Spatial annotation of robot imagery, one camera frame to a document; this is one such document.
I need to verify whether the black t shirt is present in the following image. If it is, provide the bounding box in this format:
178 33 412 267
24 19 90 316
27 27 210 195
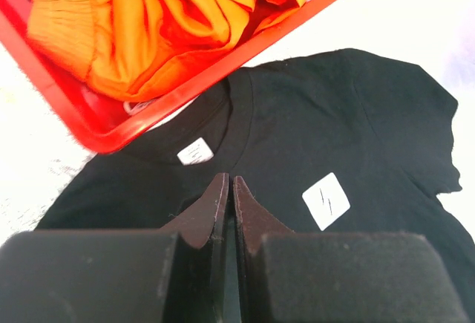
33 48 475 316

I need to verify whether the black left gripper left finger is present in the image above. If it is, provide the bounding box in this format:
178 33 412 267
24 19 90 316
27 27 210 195
159 173 229 249

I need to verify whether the red plastic tray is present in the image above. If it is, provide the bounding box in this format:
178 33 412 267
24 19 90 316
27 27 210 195
1 0 337 153

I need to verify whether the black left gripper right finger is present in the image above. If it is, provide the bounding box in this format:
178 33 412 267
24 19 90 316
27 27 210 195
233 176 294 255

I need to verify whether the orange t shirt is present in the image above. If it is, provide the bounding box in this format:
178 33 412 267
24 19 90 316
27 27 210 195
27 0 306 102

